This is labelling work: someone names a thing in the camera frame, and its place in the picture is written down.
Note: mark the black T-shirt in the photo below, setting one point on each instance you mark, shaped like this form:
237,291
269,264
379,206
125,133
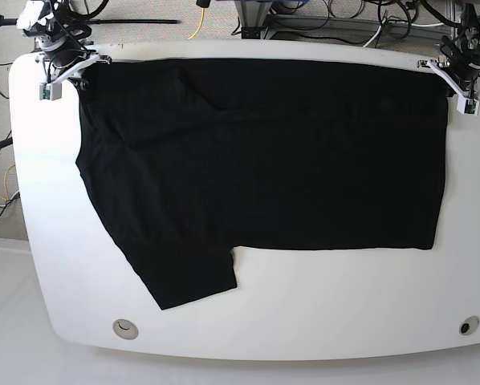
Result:
184,160

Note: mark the table grommet hole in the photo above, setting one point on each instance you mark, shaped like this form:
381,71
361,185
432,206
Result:
125,329
470,325

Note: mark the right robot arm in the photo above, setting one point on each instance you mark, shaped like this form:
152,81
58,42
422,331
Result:
59,32

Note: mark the black tripod pole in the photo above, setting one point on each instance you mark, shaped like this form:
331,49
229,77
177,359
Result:
12,21

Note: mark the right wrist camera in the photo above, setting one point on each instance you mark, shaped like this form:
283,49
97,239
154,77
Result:
50,91

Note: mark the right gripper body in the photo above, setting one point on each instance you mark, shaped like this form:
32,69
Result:
67,62

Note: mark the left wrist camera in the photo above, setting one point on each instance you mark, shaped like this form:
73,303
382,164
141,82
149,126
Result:
467,106

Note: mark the right table grommet hole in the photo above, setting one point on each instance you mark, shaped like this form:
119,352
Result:
470,325

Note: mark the left table grommet hole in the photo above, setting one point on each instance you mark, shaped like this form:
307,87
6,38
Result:
125,329

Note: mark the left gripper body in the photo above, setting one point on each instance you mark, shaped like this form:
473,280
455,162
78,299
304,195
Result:
461,73

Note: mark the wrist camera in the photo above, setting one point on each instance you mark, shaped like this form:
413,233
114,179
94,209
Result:
50,91
467,106

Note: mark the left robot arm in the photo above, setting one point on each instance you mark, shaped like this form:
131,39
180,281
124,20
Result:
460,54

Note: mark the grey aluminium frame stand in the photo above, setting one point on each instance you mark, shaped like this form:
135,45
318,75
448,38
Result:
350,22

